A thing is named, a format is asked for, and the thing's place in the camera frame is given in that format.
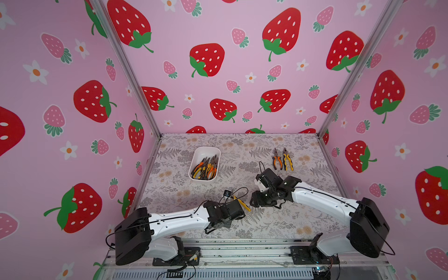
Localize orange black long-nose pliers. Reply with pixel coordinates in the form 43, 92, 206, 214
273, 148, 283, 170

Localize white plastic storage box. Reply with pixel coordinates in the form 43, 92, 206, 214
189, 147, 221, 184

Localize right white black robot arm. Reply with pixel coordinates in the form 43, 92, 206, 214
250, 174, 390, 259

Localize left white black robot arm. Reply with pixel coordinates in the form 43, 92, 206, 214
113, 201, 245, 266

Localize yellow black pliers large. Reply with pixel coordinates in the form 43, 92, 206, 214
233, 196, 252, 212

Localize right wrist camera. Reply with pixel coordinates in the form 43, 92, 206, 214
255, 169, 283, 193

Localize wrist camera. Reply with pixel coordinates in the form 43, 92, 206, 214
224, 190, 232, 198
255, 169, 283, 193

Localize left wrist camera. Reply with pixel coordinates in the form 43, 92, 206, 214
224, 190, 232, 198

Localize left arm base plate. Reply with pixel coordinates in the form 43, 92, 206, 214
152, 247, 201, 267

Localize orange handled pliers small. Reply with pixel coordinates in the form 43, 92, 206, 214
205, 155, 219, 180

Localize aluminium rail frame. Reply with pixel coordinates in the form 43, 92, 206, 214
95, 239, 398, 280

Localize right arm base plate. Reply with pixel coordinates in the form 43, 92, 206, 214
289, 246, 340, 266

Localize right aluminium corner post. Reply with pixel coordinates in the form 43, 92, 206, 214
317, 0, 403, 140

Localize aluminium corner post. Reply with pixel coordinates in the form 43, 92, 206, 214
317, 0, 403, 140
92, 0, 162, 140

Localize left aluminium corner post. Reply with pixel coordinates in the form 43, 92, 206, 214
92, 0, 162, 140

